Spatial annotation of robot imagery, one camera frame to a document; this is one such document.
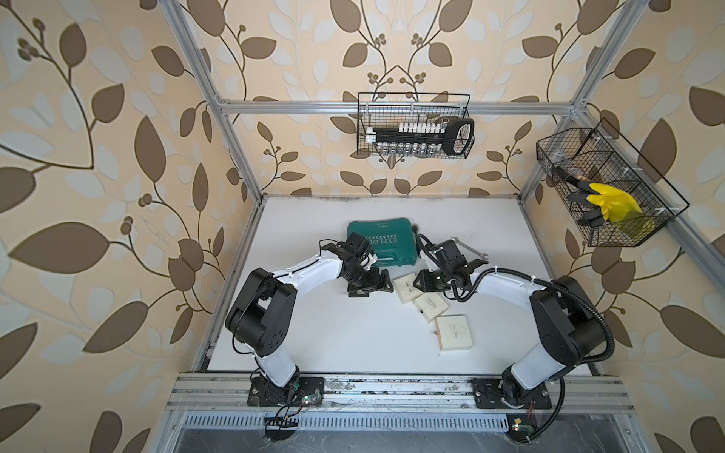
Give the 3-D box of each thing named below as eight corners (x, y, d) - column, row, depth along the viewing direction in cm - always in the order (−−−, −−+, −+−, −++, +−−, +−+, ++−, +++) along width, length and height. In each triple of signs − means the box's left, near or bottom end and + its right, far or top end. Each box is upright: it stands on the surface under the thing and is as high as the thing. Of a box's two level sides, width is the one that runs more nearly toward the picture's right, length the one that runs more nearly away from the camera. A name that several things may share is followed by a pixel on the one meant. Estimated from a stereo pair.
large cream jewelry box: (437, 350, 82) (439, 348, 80) (433, 316, 89) (434, 313, 87) (472, 350, 82) (474, 348, 80) (464, 316, 89) (466, 313, 87)
